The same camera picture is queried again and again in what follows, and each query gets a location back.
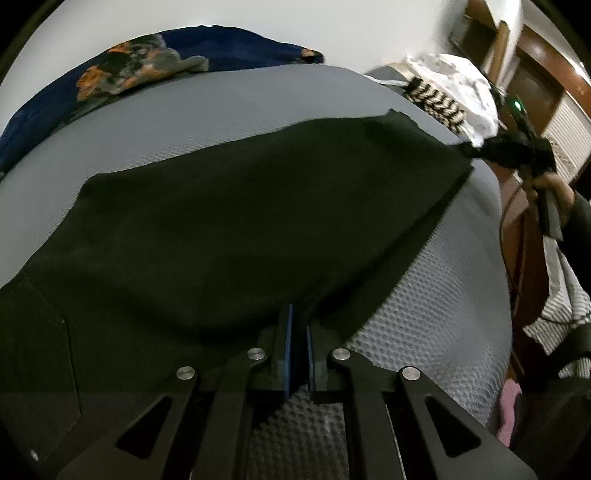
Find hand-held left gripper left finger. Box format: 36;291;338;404
55;304;296;480

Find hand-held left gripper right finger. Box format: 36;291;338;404
305;320;539;480

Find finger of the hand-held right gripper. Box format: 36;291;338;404
456;135;513;163

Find black pants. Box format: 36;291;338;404
0;112;477;464

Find person's right forearm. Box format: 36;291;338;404
556;189;591;301

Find person's right hand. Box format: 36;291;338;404
526;172;578;217

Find white louvred panel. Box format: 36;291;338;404
542;97;591;182

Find black white striped knit cloth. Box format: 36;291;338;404
405;78;467;136

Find white patterned cloth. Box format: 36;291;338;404
406;53;502;145

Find brown wooden cabinet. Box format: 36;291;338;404
450;0;591;139

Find brown wooden side panel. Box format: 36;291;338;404
498;168;557;386

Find grey white striped cloth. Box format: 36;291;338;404
522;235;591;380

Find pink cloth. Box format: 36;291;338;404
496;378;523;449

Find grey mesh mattress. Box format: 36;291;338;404
0;65;514;480

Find blue floral blanket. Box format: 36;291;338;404
0;25;325;172

